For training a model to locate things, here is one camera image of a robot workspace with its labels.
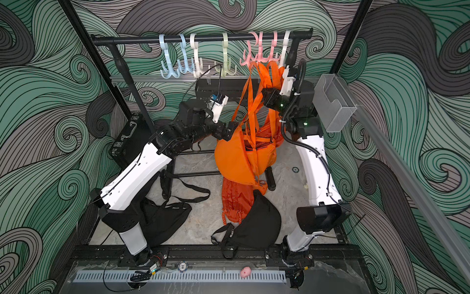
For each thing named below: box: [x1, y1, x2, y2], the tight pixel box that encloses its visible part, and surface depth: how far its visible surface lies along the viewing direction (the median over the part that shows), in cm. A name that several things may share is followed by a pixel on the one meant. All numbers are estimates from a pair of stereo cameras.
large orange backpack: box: [214, 61, 285, 189], surface depth 81 cm
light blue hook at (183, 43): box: [176, 33, 194, 75], surface depth 58 cm
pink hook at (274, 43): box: [263, 31, 281, 63], surface depth 64 cm
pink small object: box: [239, 266, 252, 279], surface depth 70 cm
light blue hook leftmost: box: [159, 33, 180, 80], surface depth 58 cm
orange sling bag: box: [269, 60, 285, 91], surface depth 64 cm
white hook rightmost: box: [278, 30, 291, 69], surface depth 59 cm
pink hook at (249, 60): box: [239, 31, 259, 68], surface depth 63 cm
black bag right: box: [210, 189, 282, 260], surface depth 81 cm
